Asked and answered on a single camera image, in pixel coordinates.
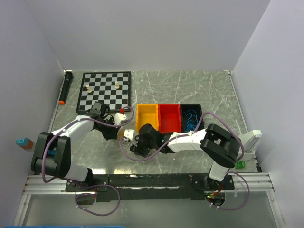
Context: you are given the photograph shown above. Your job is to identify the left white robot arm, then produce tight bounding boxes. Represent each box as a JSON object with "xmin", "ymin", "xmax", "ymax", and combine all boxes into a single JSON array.
[{"xmin": 31, "ymin": 102, "xmax": 128, "ymax": 191}]

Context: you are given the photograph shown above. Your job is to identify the purple cable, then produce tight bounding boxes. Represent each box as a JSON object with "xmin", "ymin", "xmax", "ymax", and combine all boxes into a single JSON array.
[
  {"xmin": 119, "ymin": 113, "xmax": 250, "ymax": 211},
  {"xmin": 41, "ymin": 106, "xmax": 135, "ymax": 216}
]

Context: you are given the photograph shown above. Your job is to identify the blue brown toy block stick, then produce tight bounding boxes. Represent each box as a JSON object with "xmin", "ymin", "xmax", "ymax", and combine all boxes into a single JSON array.
[{"xmin": 16, "ymin": 138, "xmax": 35, "ymax": 151}]

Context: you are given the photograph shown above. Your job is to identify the black marker orange cap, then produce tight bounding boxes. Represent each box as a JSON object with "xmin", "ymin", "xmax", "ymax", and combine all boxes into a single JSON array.
[{"xmin": 58, "ymin": 71, "xmax": 73, "ymax": 105}]

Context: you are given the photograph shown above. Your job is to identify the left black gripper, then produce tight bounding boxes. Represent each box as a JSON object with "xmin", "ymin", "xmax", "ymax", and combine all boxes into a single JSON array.
[{"xmin": 95, "ymin": 116, "xmax": 121, "ymax": 140}]

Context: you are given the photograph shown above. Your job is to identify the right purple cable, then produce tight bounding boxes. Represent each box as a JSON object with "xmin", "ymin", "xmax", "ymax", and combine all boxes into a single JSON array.
[{"xmin": 119, "ymin": 113, "xmax": 250, "ymax": 211}]

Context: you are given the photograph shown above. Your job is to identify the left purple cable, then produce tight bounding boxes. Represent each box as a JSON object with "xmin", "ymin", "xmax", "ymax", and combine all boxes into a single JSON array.
[{"xmin": 41, "ymin": 106, "xmax": 135, "ymax": 216}]

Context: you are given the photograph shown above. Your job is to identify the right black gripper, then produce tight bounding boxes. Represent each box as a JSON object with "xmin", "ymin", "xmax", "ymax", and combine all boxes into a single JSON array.
[{"xmin": 130, "ymin": 134, "xmax": 157, "ymax": 158}]

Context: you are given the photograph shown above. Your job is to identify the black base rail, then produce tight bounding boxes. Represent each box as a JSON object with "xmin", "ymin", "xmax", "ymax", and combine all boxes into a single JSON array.
[{"xmin": 65, "ymin": 173, "xmax": 235, "ymax": 202}]

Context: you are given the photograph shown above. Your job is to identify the blue toy brick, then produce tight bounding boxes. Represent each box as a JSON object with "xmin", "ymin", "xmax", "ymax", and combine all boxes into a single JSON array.
[{"xmin": 47, "ymin": 150, "xmax": 56, "ymax": 156}]

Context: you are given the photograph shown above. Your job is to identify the cream chess piece right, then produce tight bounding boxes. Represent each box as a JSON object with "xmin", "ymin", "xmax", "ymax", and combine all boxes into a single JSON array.
[{"xmin": 115, "ymin": 81, "xmax": 120, "ymax": 89}]

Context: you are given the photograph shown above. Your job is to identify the yellow plastic bin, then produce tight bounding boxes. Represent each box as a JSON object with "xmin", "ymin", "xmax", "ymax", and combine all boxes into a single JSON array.
[{"xmin": 135, "ymin": 104, "xmax": 159, "ymax": 133}]

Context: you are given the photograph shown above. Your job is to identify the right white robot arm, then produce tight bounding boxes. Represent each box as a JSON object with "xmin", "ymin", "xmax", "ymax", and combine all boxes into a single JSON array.
[{"xmin": 129, "ymin": 124, "xmax": 240, "ymax": 189}]

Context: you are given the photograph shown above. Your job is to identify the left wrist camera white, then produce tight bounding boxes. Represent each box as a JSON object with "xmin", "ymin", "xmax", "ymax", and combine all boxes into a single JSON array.
[{"xmin": 114, "ymin": 113, "xmax": 129, "ymax": 125}]

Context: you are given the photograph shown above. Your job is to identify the red plastic bin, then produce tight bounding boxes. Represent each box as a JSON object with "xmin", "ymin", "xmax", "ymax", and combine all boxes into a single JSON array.
[{"xmin": 158, "ymin": 104, "xmax": 182, "ymax": 133}]

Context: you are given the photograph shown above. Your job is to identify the cream chess piece left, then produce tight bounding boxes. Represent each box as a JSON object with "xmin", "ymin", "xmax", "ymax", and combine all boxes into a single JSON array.
[{"xmin": 86, "ymin": 85, "xmax": 92, "ymax": 93}]

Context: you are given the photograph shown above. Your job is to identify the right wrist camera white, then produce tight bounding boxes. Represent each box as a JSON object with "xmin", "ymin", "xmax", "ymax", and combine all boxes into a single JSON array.
[{"xmin": 123, "ymin": 129, "xmax": 136, "ymax": 142}]

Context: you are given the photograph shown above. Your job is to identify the black plastic bin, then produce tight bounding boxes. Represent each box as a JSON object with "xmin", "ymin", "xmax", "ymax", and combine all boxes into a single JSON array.
[{"xmin": 180, "ymin": 104, "xmax": 202, "ymax": 133}]

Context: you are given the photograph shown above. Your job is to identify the white scanner device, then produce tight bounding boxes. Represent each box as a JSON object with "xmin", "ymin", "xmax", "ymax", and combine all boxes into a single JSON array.
[{"xmin": 238, "ymin": 130, "xmax": 262, "ymax": 161}]

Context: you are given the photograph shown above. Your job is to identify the cream chess piece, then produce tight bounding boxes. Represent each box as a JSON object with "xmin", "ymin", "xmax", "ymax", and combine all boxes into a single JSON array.
[
  {"xmin": 86, "ymin": 85, "xmax": 92, "ymax": 93},
  {"xmin": 115, "ymin": 81, "xmax": 120, "ymax": 89}
]

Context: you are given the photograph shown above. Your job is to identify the green toy brick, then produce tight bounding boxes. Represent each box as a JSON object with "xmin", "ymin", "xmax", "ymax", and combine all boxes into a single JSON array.
[{"xmin": 235, "ymin": 161, "xmax": 246, "ymax": 169}]

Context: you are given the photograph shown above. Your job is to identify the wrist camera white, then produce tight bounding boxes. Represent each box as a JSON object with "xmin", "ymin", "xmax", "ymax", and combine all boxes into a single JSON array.
[
  {"xmin": 114, "ymin": 113, "xmax": 129, "ymax": 125},
  {"xmin": 123, "ymin": 129, "xmax": 136, "ymax": 142}
]

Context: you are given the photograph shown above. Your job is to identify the black white chessboard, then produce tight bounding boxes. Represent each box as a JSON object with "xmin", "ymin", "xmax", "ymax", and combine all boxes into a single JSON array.
[{"xmin": 76, "ymin": 71, "xmax": 131, "ymax": 114}]

